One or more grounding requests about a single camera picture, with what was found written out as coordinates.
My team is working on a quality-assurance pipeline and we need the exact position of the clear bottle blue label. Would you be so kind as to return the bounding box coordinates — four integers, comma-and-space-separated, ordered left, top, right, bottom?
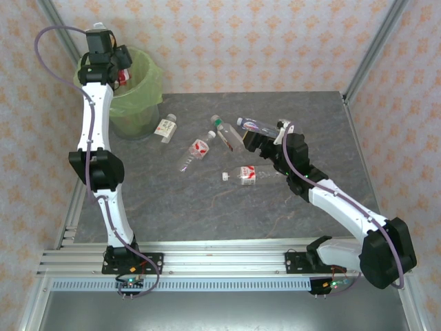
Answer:
236, 116, 280, 138

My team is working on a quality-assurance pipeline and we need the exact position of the clear bottle green neck ring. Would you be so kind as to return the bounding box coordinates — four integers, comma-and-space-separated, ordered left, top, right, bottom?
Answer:
209, 114, 246, 152

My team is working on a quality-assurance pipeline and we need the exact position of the clear bottle red text label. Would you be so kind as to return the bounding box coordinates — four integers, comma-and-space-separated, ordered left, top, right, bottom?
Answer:
222, 164, 287, 186

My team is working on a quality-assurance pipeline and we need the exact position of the ribbed clear bottle red label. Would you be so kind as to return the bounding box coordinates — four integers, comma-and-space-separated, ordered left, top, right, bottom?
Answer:
177, 130, 217, 173

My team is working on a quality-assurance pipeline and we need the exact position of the bottle with white paper label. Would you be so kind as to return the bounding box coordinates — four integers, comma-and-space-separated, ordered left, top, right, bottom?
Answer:
154, 114, 178, 144

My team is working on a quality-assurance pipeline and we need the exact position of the black mounting plate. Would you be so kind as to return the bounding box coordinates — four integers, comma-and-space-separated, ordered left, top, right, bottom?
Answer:
102, 252, 164, 276
285, 250, 349, 276

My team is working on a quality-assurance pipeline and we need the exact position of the small green circuit board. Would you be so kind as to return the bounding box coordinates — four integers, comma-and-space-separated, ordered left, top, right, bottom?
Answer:
115, 274, 145, 290
322, 278, 353, 291

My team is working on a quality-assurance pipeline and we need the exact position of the grey metal shelf panel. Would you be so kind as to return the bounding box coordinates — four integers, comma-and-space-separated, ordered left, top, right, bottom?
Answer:
34, 291, 414, 331

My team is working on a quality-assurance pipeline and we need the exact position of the aluminium frame post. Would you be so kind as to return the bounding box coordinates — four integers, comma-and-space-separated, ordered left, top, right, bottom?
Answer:
36, 0, 85, 68
342, 0, 413, 104

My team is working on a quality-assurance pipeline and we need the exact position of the round wire mesh bin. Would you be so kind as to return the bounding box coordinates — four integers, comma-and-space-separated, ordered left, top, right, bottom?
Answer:
75, 47, 163, 141

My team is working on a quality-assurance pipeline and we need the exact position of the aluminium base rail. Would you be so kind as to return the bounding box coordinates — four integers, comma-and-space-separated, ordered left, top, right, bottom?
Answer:
36, 239, 416, 279

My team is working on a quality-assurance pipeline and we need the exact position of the purple cable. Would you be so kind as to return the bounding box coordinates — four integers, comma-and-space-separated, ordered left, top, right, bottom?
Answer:
281, 122, 406, 297
34, 26, 161, 301

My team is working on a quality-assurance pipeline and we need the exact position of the white slotted cable duct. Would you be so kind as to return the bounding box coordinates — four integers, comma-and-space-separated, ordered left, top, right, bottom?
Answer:
51, 278, 313, 293

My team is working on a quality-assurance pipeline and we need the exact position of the aluminium frame rail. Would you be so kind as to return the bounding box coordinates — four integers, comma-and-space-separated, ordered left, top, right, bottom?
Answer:
394, 275, 433, 331
17, 275, 52, 331

